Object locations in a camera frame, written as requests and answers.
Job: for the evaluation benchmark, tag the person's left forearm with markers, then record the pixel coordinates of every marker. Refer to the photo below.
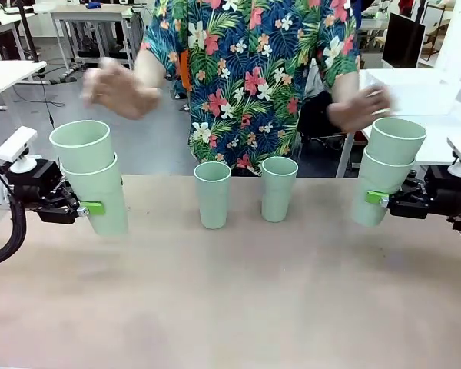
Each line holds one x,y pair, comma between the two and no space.
345,86

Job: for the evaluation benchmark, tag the person's right forearm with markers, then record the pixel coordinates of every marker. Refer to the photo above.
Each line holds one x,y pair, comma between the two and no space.
150,73

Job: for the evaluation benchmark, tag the person's left hand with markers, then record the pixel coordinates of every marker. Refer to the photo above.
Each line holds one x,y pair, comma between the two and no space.
357,109

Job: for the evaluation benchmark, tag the person in floral shirt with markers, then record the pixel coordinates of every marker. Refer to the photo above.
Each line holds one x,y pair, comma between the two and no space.
249,77

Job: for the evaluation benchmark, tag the white plastic basket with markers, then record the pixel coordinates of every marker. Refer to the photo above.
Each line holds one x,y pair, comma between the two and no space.
426,92

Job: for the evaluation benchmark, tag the person's right hand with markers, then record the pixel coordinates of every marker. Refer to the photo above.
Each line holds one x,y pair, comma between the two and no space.
119,92

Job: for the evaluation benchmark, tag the black monitor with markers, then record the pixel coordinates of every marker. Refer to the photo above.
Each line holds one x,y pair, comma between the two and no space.
403,38

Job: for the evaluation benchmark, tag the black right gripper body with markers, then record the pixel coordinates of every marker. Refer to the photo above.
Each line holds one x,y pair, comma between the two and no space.
442,196

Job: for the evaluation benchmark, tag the power strip on floor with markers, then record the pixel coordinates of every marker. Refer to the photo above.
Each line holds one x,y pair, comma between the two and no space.
63,80

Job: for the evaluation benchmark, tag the white side table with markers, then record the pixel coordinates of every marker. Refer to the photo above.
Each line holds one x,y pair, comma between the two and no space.
438,128

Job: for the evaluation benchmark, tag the pale green plastic cup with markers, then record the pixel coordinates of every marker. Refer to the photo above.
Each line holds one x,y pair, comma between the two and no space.
278,192
213,200
376,177
84,150
100,184
395,144

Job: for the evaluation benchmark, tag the black stand pole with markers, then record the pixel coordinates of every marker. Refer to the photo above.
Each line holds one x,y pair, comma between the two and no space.
26,30

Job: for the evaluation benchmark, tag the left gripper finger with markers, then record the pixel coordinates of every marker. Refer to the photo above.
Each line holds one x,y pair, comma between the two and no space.
67,189
94,208

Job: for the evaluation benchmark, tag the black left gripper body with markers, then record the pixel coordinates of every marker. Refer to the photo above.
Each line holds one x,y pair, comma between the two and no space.
38,188

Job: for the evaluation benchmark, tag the grey metal desk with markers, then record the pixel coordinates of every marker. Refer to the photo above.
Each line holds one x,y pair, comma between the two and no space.
88,16

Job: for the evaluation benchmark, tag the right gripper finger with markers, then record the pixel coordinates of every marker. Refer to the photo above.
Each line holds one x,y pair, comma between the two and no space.
374,198
411,184

